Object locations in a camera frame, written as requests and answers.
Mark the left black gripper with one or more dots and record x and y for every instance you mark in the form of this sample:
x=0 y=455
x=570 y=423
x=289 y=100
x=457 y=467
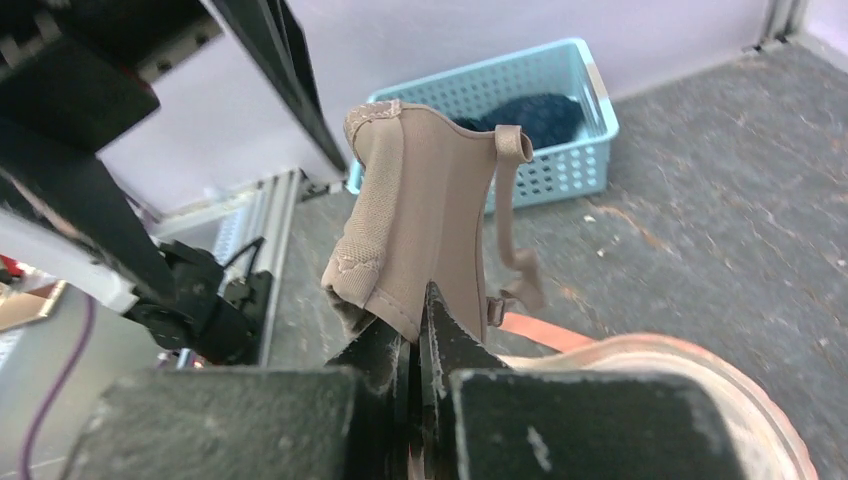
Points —
x=81 y=72

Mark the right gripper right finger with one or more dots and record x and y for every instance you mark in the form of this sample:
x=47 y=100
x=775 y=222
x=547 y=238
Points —
x=482 y=419

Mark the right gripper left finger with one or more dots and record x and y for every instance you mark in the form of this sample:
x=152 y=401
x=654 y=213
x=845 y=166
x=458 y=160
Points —
x=337 y=421

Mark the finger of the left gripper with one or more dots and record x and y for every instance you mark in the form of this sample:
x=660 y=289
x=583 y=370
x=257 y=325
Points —
x=276 y=42

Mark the beige taupe bra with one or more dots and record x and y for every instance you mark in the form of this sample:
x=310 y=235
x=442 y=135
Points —
x=434 y=206

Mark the dark blue lace bra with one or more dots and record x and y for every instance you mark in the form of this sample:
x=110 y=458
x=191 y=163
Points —
x=547 y=119

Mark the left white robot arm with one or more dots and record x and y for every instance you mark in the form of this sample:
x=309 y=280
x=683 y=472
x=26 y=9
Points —
x=70 y=192

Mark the light blue plastic basket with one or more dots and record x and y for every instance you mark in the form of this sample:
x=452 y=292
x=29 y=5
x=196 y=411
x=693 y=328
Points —
x=554 y=92

